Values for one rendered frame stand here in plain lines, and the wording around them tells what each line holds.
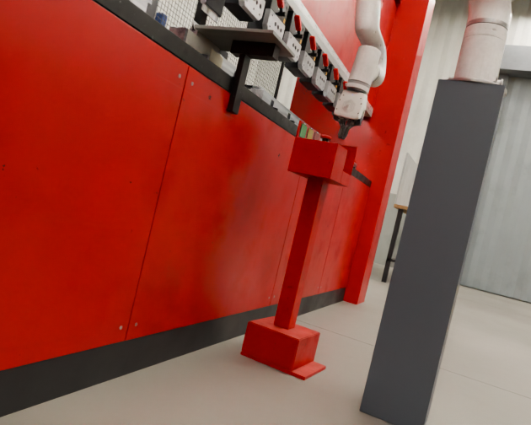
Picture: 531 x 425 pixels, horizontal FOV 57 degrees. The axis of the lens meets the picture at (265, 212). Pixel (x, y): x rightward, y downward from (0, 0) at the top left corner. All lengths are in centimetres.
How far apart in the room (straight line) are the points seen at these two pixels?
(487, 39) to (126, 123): 105
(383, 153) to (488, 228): 549
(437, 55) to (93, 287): 884
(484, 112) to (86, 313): 117
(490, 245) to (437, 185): 740
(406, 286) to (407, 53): 249
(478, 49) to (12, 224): 129
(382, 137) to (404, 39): 71
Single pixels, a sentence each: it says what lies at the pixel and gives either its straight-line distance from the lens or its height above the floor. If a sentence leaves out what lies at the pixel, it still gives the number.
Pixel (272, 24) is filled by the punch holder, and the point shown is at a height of 119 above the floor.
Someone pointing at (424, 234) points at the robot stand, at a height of 55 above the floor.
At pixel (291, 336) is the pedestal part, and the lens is 167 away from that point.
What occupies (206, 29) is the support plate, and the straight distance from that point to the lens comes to 154.
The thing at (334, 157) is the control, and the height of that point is 73.
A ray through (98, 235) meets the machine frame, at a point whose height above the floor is 37.
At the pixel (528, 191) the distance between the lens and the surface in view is 895.
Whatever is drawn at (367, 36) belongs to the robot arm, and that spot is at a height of 121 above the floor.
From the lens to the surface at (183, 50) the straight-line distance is 129.
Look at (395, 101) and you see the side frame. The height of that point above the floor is 146.
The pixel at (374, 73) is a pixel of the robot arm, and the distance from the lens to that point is 184.
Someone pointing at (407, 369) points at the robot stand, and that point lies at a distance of 150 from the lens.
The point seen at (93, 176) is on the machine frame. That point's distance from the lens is 109.
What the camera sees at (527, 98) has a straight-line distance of 927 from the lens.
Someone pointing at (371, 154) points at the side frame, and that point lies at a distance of 356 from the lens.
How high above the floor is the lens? 52
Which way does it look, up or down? 1 degrees down
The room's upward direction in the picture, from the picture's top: 13 degrees clockwise
